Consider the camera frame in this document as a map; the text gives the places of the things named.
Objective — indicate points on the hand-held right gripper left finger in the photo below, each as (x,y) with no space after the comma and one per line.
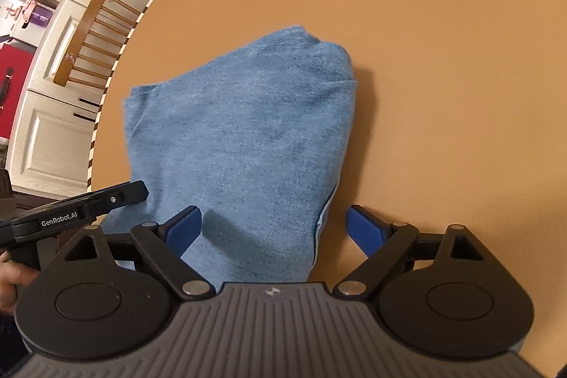
(184,227)

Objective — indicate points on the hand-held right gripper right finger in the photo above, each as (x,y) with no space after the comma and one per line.
(365,229)

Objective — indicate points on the blue denim jeans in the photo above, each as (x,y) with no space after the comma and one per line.
(243,139)

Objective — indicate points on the cream cabinet with shelves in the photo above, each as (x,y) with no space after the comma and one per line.
(53,125)

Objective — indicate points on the wooden spindle chair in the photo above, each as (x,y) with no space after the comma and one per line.
(93,6)

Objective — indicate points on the person's left hand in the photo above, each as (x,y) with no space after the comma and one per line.
(9,280)

